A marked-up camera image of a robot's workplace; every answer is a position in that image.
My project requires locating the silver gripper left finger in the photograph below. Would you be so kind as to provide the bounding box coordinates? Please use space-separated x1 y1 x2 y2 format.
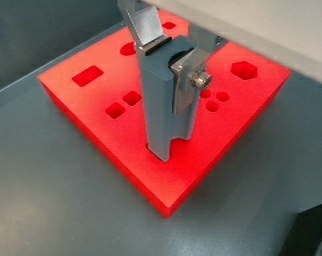
117 0 172 56

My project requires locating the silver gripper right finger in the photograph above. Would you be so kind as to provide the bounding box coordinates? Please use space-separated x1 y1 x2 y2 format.
170 25 227 114

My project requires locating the grey arch object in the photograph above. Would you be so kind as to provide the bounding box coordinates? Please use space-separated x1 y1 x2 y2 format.
138 36 199 161

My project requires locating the red shape-sorter block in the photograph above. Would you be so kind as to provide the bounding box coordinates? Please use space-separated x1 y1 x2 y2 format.
37 9 292 219

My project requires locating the black curved holder stand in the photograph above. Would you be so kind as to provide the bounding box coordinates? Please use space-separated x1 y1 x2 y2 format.
279 204 322 256

